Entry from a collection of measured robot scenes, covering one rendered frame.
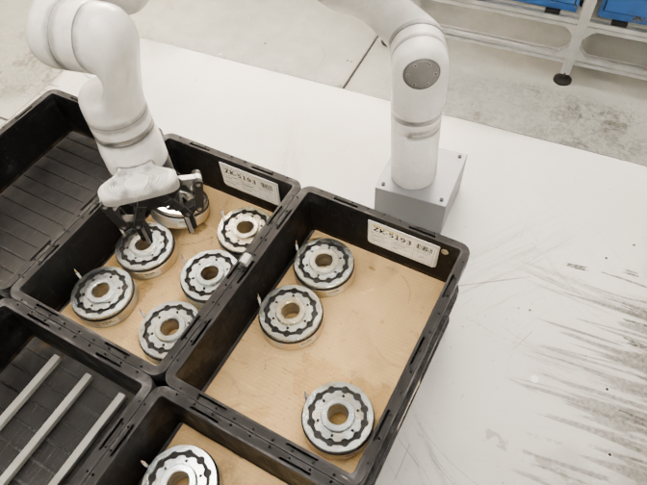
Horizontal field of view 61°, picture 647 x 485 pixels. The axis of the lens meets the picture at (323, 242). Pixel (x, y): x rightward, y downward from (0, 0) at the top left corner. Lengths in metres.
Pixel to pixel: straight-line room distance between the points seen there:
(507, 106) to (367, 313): 1.82
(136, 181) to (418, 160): 0.57
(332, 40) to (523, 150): 1.72
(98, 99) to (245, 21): 2.52
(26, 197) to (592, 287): 1.12
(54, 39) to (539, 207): 0.98
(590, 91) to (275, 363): 2.19
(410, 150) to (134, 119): 0.55
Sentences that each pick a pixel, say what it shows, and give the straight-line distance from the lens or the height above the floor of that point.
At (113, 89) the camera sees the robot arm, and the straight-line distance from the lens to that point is 0.62.
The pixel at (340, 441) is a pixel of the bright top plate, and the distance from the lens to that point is 0.80.
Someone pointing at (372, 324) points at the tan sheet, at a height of 0.83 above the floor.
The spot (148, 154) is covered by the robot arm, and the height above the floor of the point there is 1.18.
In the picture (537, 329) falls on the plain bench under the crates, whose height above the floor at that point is 0.70.
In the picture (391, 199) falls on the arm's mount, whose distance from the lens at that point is 1.14.
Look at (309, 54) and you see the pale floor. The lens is 2.85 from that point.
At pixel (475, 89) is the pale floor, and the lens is 2.67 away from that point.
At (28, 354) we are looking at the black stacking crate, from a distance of 1.02.
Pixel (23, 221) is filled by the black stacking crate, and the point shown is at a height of 0.83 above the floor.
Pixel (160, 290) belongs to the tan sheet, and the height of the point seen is 0.83.
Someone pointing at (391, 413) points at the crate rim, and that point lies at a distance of 0.74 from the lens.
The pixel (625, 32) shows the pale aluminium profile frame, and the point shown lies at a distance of 2.65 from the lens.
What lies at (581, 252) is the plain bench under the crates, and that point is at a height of 0.70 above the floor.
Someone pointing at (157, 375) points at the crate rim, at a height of 0.93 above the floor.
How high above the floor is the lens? 1.63
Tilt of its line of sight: 54 degrees down
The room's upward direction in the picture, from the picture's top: 4 degrees counter-clockwise
